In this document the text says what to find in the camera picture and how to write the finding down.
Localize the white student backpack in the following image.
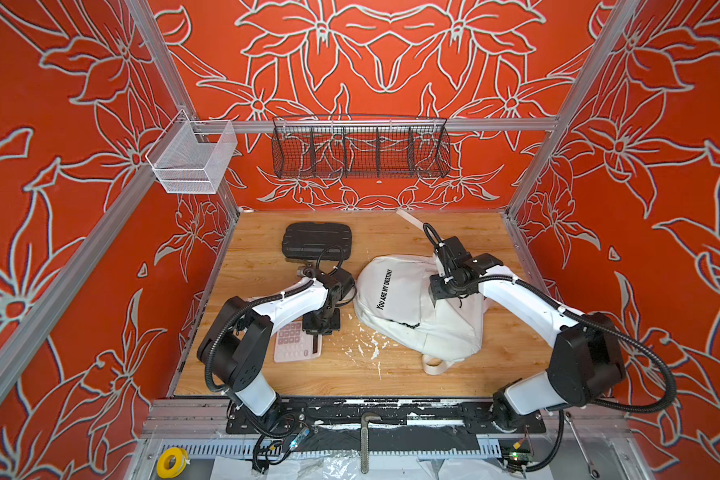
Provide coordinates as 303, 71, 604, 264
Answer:
353, 255, 490, 376

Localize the pink calculator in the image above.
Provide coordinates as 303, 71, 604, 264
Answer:
274, 320, 323, 363

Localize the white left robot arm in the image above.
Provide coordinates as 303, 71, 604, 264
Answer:
196, 244, 355, 420

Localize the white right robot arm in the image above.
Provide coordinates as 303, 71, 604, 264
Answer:
422, 223, 677, 432

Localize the black plastic tool case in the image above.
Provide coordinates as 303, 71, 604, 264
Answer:
281, 222, 352, 261

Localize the yellow tape roll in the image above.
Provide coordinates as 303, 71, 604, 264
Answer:
155, 447, 190, 479

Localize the steel wrench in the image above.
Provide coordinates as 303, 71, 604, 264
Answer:
563, 410, 601, 479

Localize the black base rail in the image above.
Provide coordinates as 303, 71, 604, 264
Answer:
226, 395, 547, 436

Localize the black wire wall basket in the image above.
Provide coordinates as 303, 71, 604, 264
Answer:
271, 114, 453, 180

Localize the metal clamp handle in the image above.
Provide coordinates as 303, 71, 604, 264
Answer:
360, 412, 381, 475

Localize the white wire wall basket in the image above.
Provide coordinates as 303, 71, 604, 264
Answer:
146, 110, 238, 194

